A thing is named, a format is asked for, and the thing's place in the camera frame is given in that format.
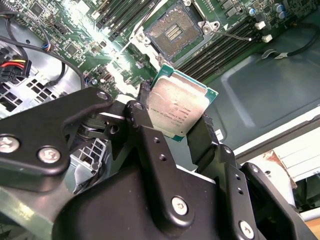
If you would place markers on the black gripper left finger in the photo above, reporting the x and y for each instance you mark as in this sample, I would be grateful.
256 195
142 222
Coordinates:
152 147

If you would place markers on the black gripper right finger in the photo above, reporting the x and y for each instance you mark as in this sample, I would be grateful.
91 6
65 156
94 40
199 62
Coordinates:
226 170

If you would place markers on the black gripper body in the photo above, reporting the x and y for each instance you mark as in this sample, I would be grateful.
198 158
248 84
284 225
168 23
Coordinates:
120 212

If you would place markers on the silver green CPU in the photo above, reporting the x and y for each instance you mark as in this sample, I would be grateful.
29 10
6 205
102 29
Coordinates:
180 105

